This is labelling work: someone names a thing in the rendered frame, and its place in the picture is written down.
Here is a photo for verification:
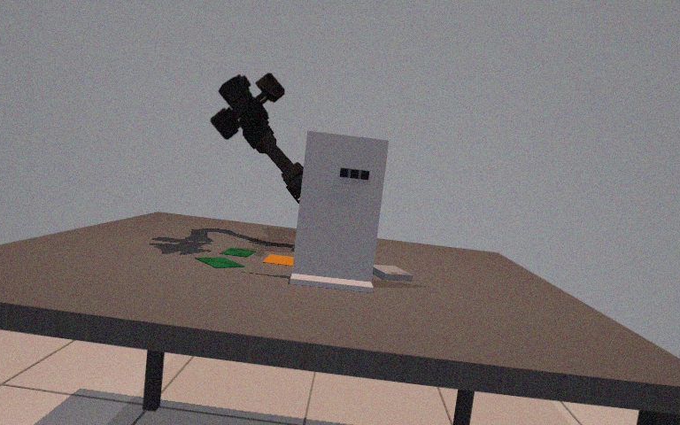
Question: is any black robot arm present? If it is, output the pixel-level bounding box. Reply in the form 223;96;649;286
219;75;304;203

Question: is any grey panel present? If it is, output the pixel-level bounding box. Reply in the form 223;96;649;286
290;131;389;293

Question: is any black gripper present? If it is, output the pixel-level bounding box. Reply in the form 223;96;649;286
211;73;284;139

